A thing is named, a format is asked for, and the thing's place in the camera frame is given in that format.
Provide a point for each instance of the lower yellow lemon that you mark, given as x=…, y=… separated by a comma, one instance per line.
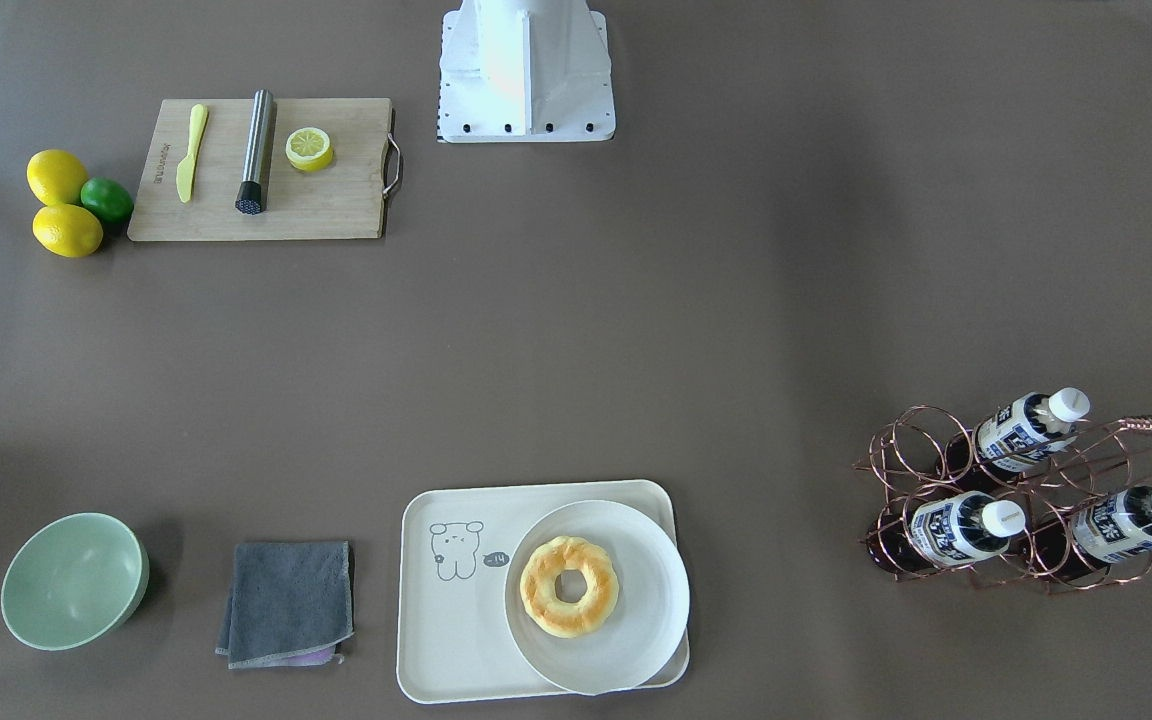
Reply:
x=68, y=230

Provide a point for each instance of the white round plate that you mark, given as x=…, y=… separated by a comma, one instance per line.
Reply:
x=649, y=622

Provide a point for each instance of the glazed ring donut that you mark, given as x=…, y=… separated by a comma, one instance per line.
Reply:
x=538, y=591

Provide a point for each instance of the cream serving tray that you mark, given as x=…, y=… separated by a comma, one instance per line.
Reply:
x=457, y=545

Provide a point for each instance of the green lime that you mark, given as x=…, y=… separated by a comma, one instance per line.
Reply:
x=107, y=200

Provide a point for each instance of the copper wire bottle rack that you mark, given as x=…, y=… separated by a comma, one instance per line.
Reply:
x=908, y=457

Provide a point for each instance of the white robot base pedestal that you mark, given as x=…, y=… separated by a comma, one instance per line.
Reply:
x=525, y=72

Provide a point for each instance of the tea bottle in rack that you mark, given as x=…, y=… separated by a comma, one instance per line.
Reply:
x=1103, y=533
x=913, y=539

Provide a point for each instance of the grey folded cloth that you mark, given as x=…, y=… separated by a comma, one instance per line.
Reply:
x=289, y=604

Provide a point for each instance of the green ceramic bowl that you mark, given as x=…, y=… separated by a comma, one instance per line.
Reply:
x=74, y=581

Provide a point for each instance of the upper yellow lemon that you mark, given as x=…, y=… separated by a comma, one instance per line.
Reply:
x=56, y=177

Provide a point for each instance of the wooden cutting board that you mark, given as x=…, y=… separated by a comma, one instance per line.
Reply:
x=346, y=201

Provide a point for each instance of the tea bottle white cap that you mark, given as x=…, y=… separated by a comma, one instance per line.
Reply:
x=1015, y=440

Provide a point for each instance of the yellow plastic knife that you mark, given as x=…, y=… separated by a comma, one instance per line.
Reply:
x=185, y=172

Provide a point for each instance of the yellow lemon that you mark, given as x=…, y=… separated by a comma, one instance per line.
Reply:
x=56, y=177
x=68, y=230

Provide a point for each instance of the half lemon slice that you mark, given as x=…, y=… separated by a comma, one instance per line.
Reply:
x=309, y=149

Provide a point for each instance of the steel muddler with black tip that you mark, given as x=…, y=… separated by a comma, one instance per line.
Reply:
x=252, y=195

